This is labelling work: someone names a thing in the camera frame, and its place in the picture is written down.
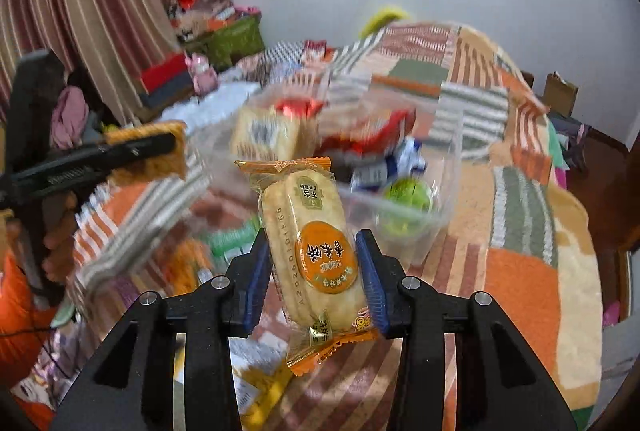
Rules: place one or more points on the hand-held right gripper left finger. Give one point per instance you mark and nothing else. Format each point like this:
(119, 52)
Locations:
(257, 283)

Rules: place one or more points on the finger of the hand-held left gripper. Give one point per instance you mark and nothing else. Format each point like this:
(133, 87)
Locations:
(100, 161)

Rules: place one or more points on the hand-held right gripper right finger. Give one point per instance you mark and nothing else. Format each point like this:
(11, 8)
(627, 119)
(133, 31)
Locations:
(372, 286)

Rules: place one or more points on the square brown cracker packet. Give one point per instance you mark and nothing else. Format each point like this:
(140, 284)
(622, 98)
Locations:
(150, 168)

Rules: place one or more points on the orange wrapper rice cracker packet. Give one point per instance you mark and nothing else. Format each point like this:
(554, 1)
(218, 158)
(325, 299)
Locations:
(305, 236)

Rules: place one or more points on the green jelly cup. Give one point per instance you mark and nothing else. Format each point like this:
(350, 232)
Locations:
(407, 203)

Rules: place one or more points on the clear plastic container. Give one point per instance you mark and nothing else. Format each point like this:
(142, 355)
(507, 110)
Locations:
(440, 191)

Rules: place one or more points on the blue white snack packet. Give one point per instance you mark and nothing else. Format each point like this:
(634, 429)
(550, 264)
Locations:
(395, 166)

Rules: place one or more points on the beige cracker packet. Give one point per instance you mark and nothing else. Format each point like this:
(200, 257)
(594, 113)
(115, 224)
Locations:
(270, 133)

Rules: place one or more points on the large red snack packet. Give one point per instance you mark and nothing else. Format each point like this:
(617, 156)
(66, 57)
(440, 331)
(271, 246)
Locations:
(370, 133)

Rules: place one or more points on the red foil snack packet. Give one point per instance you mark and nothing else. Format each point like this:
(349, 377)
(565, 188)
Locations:
(297, 107)

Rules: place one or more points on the person's left hand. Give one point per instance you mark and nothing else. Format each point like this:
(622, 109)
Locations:
(62, 246)

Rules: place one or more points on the pink cloth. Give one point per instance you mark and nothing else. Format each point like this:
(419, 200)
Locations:
(70, 116)

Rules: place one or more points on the green white snack packet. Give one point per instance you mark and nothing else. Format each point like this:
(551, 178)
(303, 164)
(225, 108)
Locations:
(232, 241)

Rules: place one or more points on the orange fried snack packet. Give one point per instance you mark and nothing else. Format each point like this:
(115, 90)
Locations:
(185, 263)

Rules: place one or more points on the dark grey box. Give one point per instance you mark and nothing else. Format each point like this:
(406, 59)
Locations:
(167, 98)

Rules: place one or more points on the yellow snack packet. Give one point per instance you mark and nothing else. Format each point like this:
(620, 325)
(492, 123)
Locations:
(257, 386)

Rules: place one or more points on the red box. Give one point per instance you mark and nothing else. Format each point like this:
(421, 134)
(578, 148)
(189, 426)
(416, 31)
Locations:
(165, 73)

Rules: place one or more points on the striped curtain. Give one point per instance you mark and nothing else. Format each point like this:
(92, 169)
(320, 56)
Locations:
(90, 11)

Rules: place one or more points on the light blue cloth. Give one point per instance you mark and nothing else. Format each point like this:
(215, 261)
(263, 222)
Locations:
(210, 106)

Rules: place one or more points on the pink toy rabbit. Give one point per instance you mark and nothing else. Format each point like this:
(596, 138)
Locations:
(202, 76)

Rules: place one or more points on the patchwork blanket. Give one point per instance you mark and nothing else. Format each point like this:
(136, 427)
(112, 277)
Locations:
(525, 221)

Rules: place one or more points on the green storage box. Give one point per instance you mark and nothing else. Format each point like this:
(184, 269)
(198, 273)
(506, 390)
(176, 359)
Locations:
(225, 43)

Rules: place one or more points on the clutter pile with red bag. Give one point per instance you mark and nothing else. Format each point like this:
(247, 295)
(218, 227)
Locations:
(200, 6)

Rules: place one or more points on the checkered cloth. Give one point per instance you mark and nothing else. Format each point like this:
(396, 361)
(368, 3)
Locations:
(290, 53)

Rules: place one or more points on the grey bag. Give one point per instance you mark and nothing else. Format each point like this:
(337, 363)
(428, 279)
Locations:
(570, 141)

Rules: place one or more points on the cardboard box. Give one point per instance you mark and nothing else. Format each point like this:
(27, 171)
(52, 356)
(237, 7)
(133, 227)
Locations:
(560, 93)

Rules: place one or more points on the yellow hoop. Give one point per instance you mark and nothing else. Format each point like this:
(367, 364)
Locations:
(385, 17)

